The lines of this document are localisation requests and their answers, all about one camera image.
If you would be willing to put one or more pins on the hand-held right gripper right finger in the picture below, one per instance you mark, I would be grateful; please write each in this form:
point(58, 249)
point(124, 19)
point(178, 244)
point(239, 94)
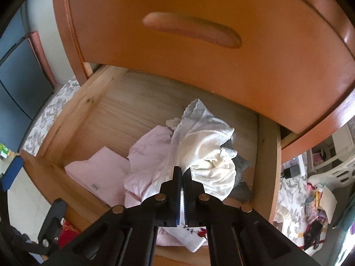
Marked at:
point(191, 191)

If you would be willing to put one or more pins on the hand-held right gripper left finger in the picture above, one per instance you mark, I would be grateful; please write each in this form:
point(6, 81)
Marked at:
point(176, 188)

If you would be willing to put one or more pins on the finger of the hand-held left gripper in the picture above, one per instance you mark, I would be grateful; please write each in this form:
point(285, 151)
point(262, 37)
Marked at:
point(12, 171)
point(52, 221)

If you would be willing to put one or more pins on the white sock with red print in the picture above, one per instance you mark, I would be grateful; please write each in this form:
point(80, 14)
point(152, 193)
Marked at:
point(191, 238)

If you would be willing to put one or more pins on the cream lace-trimmed garment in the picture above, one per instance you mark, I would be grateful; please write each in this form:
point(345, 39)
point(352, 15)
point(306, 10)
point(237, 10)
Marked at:
point(205, 144)

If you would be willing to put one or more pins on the wooden drawer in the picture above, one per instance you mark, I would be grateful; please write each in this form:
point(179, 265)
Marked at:
point(124, 108)
point(194, 74)

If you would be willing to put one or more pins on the red floral blanket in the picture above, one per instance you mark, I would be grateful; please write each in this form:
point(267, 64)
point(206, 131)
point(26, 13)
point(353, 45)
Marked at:
point(69, 231)

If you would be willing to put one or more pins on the green packet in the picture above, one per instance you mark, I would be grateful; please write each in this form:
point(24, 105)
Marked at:
point(5, 151)

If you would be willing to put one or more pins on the grey cloth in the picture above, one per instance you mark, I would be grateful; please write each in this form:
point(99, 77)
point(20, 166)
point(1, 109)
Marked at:
point(241, 188)

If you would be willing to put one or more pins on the pink folded cloth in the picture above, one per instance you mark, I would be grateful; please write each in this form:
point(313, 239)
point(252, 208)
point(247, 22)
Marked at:
point(105, 171)

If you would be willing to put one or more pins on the dark blue refrigerator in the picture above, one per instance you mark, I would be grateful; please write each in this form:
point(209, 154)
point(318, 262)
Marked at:
point(16, 88)

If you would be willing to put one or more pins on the black charger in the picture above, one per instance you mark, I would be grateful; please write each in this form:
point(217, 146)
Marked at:
point(292, 171)

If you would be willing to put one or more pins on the white power strip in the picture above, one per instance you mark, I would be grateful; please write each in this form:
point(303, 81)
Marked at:
point(302, 160)

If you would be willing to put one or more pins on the pink rolled mat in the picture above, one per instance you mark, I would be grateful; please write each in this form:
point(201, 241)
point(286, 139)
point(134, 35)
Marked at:
point(41, 58)

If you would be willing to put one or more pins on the colourful toy pile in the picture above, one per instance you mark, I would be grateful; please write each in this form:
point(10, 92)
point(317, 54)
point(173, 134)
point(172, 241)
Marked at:
point(319, 202)

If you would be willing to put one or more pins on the black and red toy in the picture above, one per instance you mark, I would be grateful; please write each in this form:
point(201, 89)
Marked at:
point(313, 235)

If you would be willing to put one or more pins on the white plastic chair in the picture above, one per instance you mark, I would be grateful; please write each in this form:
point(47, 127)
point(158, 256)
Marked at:
point(332, 171)

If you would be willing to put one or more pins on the wooden nightstand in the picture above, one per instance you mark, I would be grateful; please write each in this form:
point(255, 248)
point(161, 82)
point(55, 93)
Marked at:
point(69, 33)

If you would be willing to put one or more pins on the white shelf unit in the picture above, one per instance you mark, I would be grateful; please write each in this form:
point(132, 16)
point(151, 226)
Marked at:
point(341, 141)

